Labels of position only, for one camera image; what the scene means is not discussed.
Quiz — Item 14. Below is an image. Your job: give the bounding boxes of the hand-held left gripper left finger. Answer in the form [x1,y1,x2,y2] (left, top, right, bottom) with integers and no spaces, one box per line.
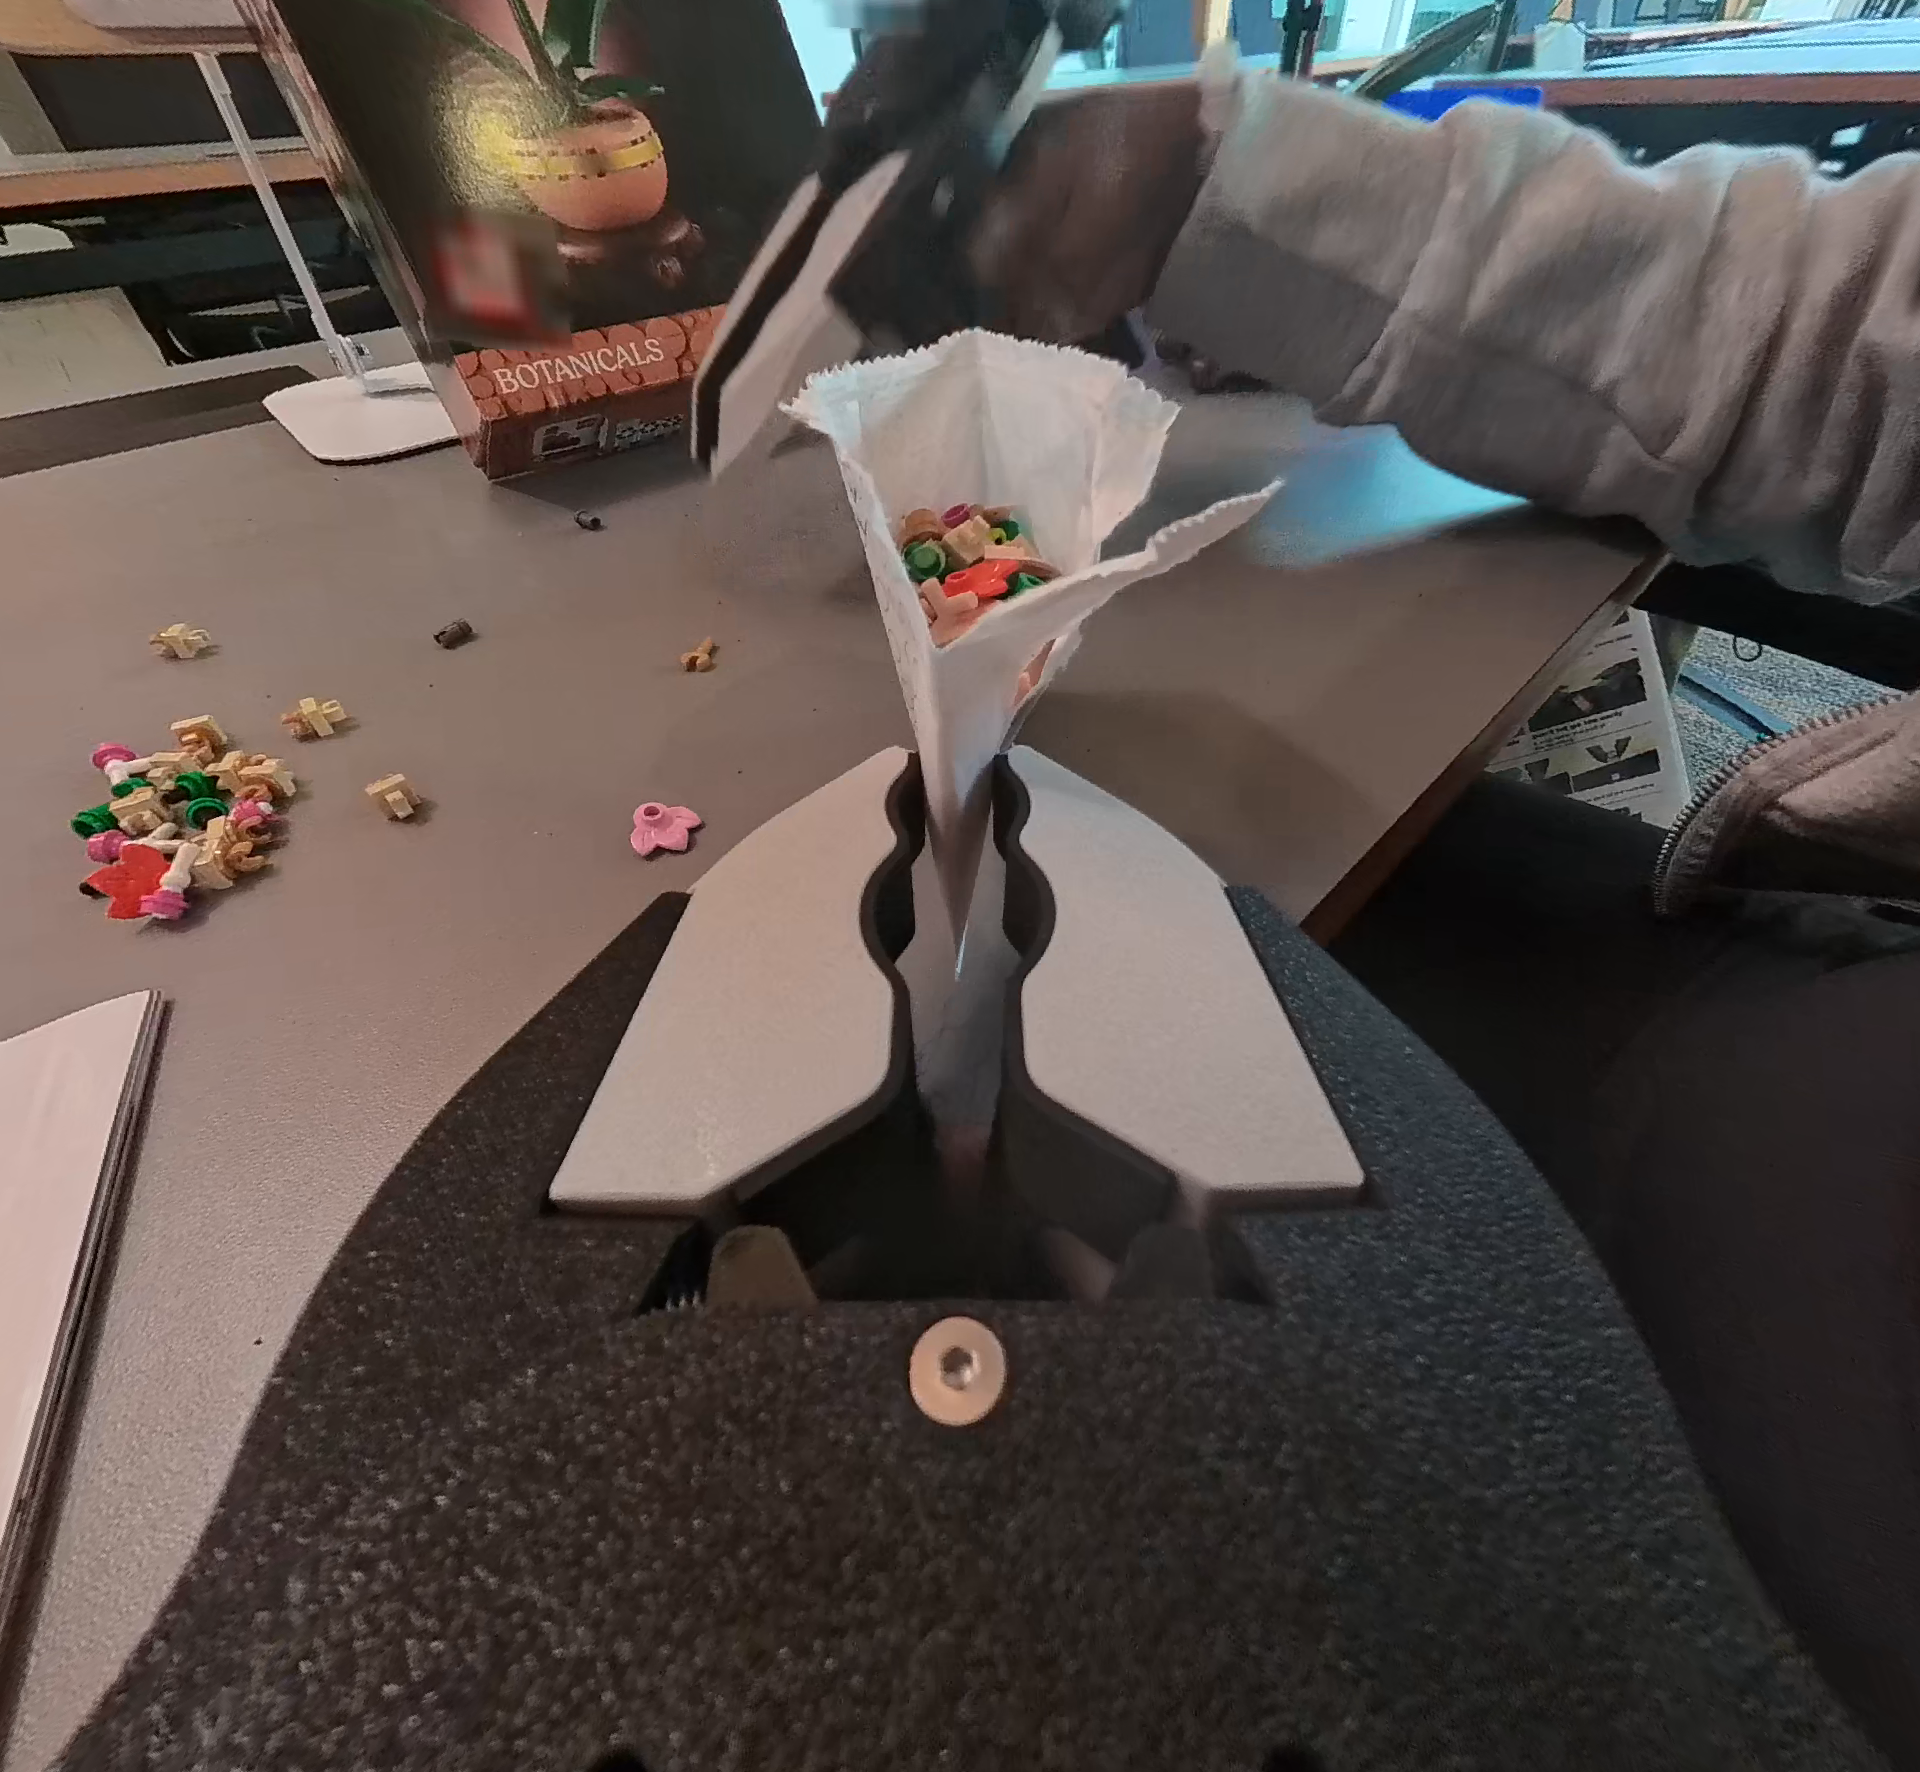
[548,747,922,1225]

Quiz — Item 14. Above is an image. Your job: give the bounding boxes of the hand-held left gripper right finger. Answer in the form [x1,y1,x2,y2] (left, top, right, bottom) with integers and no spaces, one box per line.
[993,747,1373,1230]

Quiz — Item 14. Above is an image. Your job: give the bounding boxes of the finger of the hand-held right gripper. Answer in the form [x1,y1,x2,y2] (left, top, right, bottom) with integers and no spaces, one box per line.
[713,145,916,484]
[687,168,850,472]

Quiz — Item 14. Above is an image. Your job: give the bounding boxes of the white paper bag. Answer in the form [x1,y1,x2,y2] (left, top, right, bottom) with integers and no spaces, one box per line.
[782,328,1286,1182]

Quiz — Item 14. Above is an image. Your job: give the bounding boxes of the person's right forearm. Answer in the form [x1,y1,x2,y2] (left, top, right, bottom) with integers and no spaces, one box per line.
[1145,43,1920,607]

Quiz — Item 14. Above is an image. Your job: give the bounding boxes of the grey desk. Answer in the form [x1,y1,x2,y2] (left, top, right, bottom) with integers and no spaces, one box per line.
[0,362,1670,1772]

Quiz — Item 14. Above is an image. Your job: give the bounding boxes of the wood-edged office desk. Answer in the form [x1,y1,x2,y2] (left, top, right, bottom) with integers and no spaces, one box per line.
[1541,13,1920,161]
[0,150,329,218]

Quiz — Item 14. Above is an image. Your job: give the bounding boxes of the dark toy brick set box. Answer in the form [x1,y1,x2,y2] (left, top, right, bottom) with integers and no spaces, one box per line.
[194,0,823,484]

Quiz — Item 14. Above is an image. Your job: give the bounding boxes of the person's dark trousers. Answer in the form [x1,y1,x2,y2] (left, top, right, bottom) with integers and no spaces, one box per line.
[1328,773,1920,1745]

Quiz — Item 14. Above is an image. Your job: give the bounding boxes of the white pictogram label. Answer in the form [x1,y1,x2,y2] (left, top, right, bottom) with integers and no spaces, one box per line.
[1492,607,1694,824]

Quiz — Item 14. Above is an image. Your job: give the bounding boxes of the pile of mixed small bricks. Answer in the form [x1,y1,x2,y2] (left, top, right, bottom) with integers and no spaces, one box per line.
[70,712,302,926]

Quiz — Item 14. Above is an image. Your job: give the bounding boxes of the orchid picture instruction booklet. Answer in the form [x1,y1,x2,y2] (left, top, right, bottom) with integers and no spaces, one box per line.
[0,988,170,1617]

